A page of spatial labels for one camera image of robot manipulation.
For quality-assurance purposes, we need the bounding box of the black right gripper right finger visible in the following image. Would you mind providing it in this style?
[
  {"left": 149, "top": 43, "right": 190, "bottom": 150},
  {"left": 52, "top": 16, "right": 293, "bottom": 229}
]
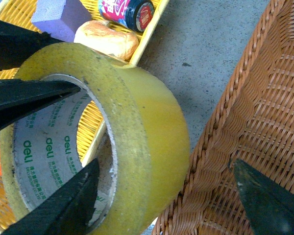
[{"left": 233, "top": 159, "right": 294, "bottom": 235}]

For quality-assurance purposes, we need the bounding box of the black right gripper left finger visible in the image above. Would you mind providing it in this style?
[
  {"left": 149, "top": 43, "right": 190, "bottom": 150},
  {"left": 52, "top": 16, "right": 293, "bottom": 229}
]
[{"left": 3, "top": 159, "right": 99, "bottom": 235}]

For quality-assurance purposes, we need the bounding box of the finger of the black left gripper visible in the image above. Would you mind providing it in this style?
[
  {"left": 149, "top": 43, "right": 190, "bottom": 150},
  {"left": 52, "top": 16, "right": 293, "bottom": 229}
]
[
  {"left": 0, "top": 79, "right": 80, "bottom": 130},
  {"left": 0, "top": 20, "right": 61, "bottom": 71}
]

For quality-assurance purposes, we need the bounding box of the yellow packing tape roll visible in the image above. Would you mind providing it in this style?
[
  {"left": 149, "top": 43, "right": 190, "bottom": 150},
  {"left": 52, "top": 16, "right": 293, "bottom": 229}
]
[{"left": 0, "top": 43, "right": 190, "bottom": 235}]

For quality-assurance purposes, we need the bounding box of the yellow wicker basket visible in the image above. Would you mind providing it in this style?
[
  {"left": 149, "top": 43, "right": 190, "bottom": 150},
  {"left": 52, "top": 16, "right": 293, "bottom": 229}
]
[{"left": 0, "top": 0, "right": 169, "bottom": 234}]

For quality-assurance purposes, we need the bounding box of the brown wicker basket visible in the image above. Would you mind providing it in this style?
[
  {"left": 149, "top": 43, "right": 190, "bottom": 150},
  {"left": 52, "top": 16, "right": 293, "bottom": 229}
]
[{"left": 152, "top": 0, "right": 294, "bottom": 235}]

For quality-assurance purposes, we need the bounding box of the purple foam block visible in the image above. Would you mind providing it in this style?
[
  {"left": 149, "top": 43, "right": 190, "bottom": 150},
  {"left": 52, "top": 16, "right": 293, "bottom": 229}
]
[{"left": 31, "top": 0, "right": 92, "bottom": 42}]

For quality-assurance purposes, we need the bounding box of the bread roll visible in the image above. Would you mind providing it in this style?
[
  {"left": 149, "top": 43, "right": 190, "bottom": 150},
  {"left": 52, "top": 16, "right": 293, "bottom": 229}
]
[{"left": 73, "top": 20, "right": 139, "bottom": 60}]

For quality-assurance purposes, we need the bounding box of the pink can with black lid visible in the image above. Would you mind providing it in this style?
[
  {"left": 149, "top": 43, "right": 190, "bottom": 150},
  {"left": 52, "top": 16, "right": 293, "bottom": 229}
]
[{"left": 98, "top": 0, "right": 154, "bottom": 33}]

